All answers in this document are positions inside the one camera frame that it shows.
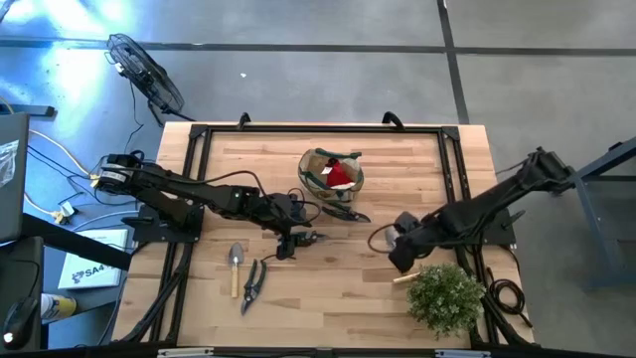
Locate artificial green plant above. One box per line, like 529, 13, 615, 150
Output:
405, 263, 487, 340

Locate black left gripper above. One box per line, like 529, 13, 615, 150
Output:
270, 223, 319, 262

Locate clear plastic bag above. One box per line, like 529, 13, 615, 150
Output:
0, 138, 20, 189

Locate silver aluminium bracket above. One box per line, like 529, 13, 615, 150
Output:
156, 347, 216, 358
434, 349, 493, 358

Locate dark grey computer case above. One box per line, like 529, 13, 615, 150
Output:
0, 111, 31, 245

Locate beige green-trimmed gardening bag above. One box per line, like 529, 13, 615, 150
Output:
296, 146, 366, 204

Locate black metal beam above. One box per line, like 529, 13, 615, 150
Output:
19, 212, 134, 272

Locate black computer mouse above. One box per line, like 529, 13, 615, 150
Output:
1, 296, 40, 350

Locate blue-grey metal stand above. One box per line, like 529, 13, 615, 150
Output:
565, 136, 636, 292

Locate green shears with black strap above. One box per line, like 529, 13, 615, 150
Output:
240, 253, 280, 316

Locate black aluminium table frame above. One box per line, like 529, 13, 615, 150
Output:
111, 123, 536, 349

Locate white printed box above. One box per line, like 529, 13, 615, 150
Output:
57, 228, 129, 291

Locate dark green hand pruner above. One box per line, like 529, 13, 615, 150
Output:
321, 200, 372, 224

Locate black operator desk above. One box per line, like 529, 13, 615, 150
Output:
0, 236, 47, 353

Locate yellow power cord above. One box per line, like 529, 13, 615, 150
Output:
23, 127, 93, 176

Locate black fan cord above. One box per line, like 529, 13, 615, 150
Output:
121, 82, 146, 154

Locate yellow white spray can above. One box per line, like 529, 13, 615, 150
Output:
40, 292, 79, 321

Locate black floor fan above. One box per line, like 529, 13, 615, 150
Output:
103, 32, 198, 125

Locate black cable coil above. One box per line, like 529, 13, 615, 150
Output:
485, 267, 528, 329

